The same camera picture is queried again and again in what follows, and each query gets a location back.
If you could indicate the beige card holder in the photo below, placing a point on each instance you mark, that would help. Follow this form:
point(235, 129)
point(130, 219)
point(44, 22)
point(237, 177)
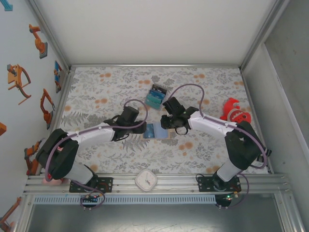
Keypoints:
point(161, 131)

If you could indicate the bright blue credit card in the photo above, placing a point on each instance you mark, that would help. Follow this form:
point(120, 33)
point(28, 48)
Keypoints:
point(149, 130)

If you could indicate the light teal credit card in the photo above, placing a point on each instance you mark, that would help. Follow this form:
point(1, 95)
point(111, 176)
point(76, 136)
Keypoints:
point(152, 104)

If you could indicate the dark blue credit card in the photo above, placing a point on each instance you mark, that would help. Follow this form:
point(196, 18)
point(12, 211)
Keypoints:
point(156, 93)

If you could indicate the black credit card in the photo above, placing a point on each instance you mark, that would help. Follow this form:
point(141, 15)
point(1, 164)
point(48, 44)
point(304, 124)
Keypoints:
point(159, 88)

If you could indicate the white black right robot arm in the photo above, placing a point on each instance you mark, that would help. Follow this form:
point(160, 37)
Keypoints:
point(212, 122)

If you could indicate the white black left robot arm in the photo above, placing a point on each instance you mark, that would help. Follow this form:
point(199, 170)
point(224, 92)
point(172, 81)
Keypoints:
point(91, 133)

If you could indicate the floral tablecloth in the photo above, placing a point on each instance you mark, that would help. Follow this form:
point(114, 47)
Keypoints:
point(120, 157)

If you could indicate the white square clock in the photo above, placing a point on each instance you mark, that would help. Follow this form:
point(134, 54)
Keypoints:
point(146, 180)

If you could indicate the red fish toy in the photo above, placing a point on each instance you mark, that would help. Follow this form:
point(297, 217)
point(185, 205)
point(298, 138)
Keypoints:
point(237, 116)

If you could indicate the small circuit board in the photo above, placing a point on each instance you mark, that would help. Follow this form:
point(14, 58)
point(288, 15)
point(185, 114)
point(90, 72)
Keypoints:
point(91, 198)
point(229, 197)

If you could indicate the striped sock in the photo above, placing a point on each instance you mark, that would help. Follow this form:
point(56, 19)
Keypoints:
point(260, 161)

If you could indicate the pink pig plush toy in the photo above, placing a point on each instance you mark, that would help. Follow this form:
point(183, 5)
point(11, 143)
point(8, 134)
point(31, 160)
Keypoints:
point(54, 182)

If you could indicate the thin aluminium frame rail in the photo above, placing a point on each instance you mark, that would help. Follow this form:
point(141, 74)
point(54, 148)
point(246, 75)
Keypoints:
point(154, 65)

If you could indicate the wide aluminium frame rail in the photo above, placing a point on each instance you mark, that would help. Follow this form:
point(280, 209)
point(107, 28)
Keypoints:
point(176, 181)

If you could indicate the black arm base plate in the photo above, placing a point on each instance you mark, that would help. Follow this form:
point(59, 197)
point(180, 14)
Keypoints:
point(106, 184)
point(204, 183)

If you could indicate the aluminium side rail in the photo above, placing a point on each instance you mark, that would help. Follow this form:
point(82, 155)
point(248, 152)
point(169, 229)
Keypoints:
point(60, 113)

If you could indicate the blue orange wall figure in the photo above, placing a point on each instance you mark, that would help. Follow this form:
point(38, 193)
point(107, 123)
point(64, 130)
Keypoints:
point(57, 70)

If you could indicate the aluminium frame post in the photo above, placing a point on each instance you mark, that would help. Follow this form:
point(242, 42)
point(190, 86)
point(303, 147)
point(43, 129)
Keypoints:
point(263, 31)
point(48, 31)

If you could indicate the orange curved gripper wall figure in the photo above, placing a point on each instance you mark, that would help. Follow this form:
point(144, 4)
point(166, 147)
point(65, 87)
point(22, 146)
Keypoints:
point(14, 77)

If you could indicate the orange block wall figure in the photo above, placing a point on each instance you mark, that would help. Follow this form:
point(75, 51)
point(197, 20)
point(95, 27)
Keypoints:
point(2, 128)

